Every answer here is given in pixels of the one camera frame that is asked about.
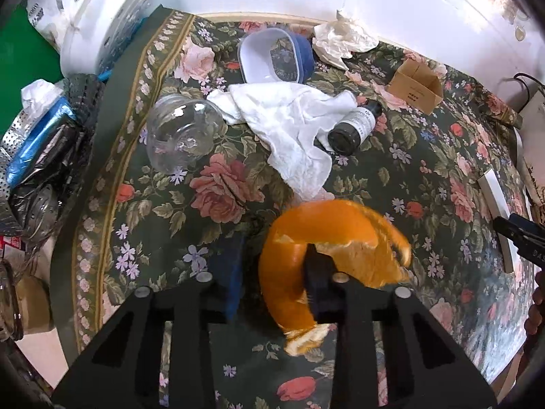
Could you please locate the clear glass jar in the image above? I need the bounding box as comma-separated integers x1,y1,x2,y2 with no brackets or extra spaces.
146,95,226,175

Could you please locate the small cardboard box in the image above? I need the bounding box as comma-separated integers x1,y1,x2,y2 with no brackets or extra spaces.
387,57,449,115

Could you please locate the blue plastic cup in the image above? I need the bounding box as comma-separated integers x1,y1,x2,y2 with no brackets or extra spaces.
237,28,316,85

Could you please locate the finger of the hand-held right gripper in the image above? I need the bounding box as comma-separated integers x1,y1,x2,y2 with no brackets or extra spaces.
493,213,545,265

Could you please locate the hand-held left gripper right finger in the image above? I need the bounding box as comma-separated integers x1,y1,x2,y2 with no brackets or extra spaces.
300,243,499,409

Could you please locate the orange peel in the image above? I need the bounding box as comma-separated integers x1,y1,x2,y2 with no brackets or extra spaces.
258,199,413,356

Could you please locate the perforated metal bin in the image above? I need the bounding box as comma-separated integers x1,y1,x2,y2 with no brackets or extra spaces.
0,106,41,231

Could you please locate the black cable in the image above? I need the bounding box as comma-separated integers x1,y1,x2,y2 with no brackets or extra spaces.
500,72,539,94

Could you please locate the dark small bottle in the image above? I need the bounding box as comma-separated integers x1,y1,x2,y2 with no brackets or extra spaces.
327,101,384,156

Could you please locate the glass container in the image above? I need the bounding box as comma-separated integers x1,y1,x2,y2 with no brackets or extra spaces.
0,260,23,342

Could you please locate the white flat bar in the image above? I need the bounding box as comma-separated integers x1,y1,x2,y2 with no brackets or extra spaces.
477,169,518,273

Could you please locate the person's right hand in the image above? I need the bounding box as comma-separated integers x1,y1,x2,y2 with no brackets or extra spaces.
525,270,545,342

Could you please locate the white tissue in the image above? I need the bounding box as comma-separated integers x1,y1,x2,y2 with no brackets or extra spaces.
312,9,379,71

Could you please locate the white crumpled cloth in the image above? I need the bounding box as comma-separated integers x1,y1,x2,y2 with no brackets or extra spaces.
207,83,358,201

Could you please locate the white printed plastic bag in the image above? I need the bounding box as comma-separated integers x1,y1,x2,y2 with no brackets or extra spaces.
26,0,98,52

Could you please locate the white plastic appliance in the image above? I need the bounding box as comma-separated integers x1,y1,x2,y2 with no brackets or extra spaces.
60,0,175,79

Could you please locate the white tissue wad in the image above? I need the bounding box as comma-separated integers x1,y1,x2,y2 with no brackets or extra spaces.
21,79,64,111

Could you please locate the blue foil packet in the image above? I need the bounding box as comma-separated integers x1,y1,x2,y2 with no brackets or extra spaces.
6,98,77,188

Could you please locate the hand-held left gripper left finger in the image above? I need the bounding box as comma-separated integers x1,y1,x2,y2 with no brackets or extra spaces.
51,232,248,409

